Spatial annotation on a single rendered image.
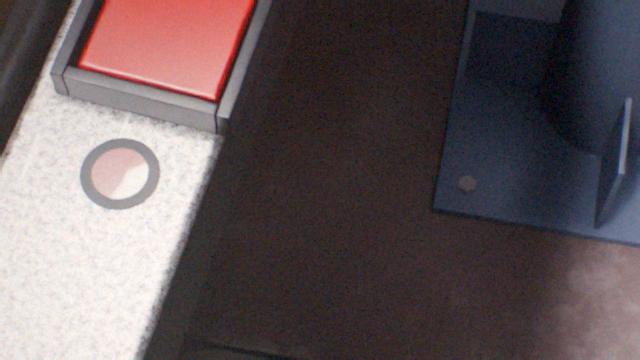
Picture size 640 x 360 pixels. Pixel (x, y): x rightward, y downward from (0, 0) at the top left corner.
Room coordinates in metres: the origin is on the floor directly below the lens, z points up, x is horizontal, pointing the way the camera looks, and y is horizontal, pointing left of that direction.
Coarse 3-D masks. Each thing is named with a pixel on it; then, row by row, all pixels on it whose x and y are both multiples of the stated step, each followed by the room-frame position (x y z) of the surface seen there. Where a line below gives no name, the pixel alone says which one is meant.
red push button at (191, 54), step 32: (128, 0) 0.30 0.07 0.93; (160, 0) 0.30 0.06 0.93; (192, 0) 0.30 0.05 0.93; (224, 0) 0.30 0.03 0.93; (256, 0) 0.30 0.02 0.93; (96, 32) 0.29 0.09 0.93; (128, 32) 0.29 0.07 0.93; (160, 32) 0.29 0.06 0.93; (192, 32) 0.29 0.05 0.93; (224, 32) 0.29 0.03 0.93; (96, 64) 0.27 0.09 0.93; (128, 64) 0.27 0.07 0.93; (160, 64) 0.27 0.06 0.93; (192, 64) 0.27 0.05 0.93; (224, 64) 0.27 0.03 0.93; (192, 96) 0.26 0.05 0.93
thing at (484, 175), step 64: (512, 0) 0.93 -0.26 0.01; (576, 0) 0.77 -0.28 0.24; (512, 64) 0.81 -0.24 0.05; (576, 64) 0.74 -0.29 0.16; (448, 128) 0.75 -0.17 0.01; (512, 128) 0.74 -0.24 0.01; (576, 128) 0.72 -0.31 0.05; (448, 192) 0.66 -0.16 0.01; (512, 192) 0.66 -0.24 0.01; (576, 192) 0.66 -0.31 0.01
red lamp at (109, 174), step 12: (108, 156) 0.24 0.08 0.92; (120, 156) 0.24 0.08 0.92; (132, 156) 0.24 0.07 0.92; (96, 168) 0.23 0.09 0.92; (108, 168) 0.23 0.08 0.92; (120, 168) 0.23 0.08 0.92; (132, 168) 0.23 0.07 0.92; (144, 168) 0.23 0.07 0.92; (96, 180) 0.23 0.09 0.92; (108, 180) 0.23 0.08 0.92; (120, 180) 0.23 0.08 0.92; (132, 180) 0.23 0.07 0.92; (144, 180) 0.23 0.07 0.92; (108, 192) 0.22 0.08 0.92; (120, 192) 0.22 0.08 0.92; (132, 192) 0.22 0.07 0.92
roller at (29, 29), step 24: (24, 0) 0.31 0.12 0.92; (48, 0) 0.32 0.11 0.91; (24, 24) 0.30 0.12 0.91; (48, 24) 0.31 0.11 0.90; (0, 48) 0.29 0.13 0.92; (24, 48) 0.29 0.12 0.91; (0, 72) 0.28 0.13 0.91; (24, 72) 0.29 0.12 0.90; (0, 96) 0.27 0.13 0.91; (24, 96) 0.28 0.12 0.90; (0, 120) 0.26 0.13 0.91; (0, 144) 0.26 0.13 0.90
